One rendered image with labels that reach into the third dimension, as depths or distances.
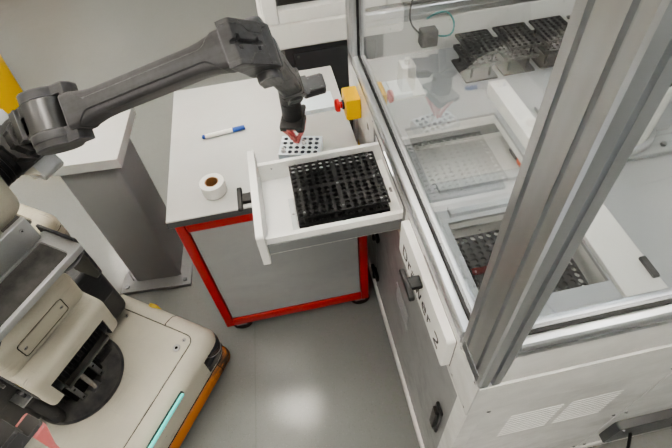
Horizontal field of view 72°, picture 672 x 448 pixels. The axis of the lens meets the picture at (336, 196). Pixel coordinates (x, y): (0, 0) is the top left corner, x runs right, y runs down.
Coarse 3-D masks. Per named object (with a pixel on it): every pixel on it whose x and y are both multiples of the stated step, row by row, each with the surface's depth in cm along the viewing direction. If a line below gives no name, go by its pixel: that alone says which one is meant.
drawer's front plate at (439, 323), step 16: (400, 240) 107; (416, 240) 98; (416, 256) 95; (416, 272) 97; (432, 288) 90; (432, 304) 88; (432, 320) 91; (432, 336) 93; (448, 336) 84; (448, 352) 86
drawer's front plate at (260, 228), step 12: (252, 156) 118; (252, 168) 115; (252, 180) 113; (252, 192) 110; (252, 204) 108; (264, 216) 115; (264, 228) 108; (264, 240) 103; (264, 252) 105; (264, 264) 109
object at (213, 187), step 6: (210, 174) 133; (216, 174) 133; (204, 180) 132; (210, 180) 133; (216, 180) 133; (222, 180) 131; (204, 186) 130; (210, 186) 130; (216, 186) 130; (222, 186) 131; (204, 192) 130; (210, 192) 129; (216, 192) 130; (222, 192) 132; (210, 198) 131; (216, 198) 132
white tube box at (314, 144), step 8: (304, 136) 142; (312, 136) 141; (320, 136) 141; (280, 144) 140; (288, 144) 140; (296, 144) 140; (312, 144) 139; (320, 144) 139; (280, 152) 138; (288, 152) 138; (296, 152) 139; (304, 152) 137; (312, 152) 137
